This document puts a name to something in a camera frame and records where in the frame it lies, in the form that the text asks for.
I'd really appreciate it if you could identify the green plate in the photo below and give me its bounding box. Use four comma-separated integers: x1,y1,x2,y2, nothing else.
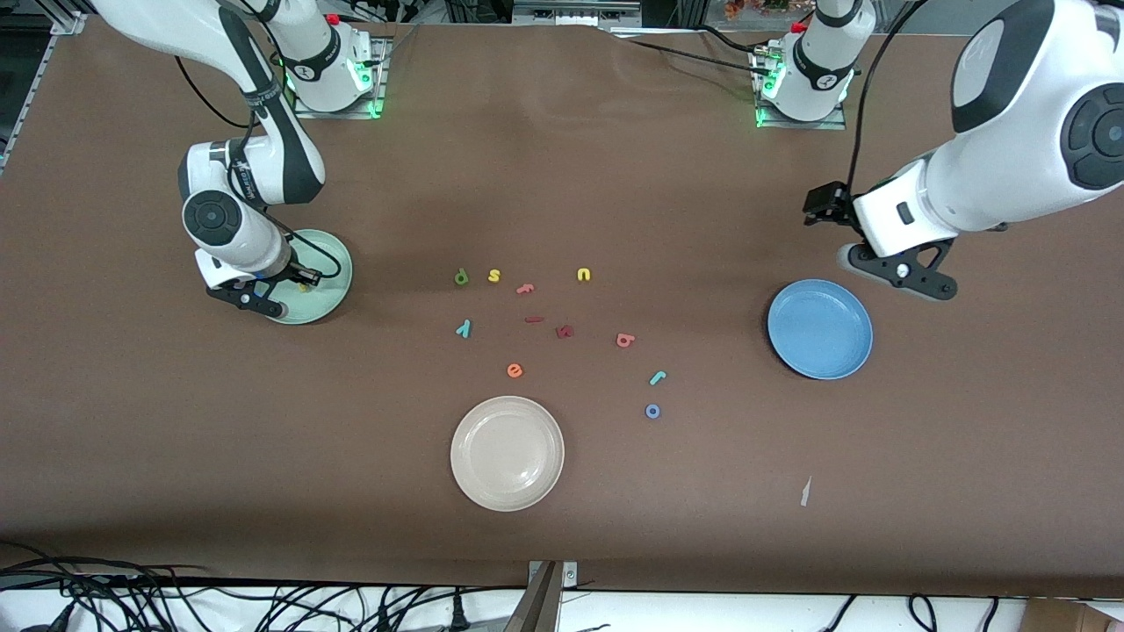
262,228,354,326

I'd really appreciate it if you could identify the blue plate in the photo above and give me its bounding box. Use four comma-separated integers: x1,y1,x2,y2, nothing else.
767,279,874,380

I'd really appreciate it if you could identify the beige plate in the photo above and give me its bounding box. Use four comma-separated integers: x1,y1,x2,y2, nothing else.
450,396,566,513

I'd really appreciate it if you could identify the grey metal box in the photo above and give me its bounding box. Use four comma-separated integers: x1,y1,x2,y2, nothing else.
512,0,644,27

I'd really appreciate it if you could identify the cardboard box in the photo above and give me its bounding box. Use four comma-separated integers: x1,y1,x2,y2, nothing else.
1023,597,1124,632

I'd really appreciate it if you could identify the black cable with brass plug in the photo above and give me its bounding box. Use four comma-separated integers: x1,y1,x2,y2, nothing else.
263,211,345,280

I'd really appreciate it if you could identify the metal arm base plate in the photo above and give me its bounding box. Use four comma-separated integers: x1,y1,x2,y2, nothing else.
292,37,387,119
753,48,848,131

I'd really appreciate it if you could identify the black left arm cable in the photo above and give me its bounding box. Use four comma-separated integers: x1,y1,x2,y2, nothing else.
845,0,927,207

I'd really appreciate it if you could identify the black base cable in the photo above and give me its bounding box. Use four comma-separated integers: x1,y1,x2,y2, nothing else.
628,25,767,78

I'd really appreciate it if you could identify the aluminium frame profile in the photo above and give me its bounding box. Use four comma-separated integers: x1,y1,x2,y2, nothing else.
0,0,90,176

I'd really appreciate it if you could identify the metal table edge bracket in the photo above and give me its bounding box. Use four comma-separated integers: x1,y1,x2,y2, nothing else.
502,560,579,632

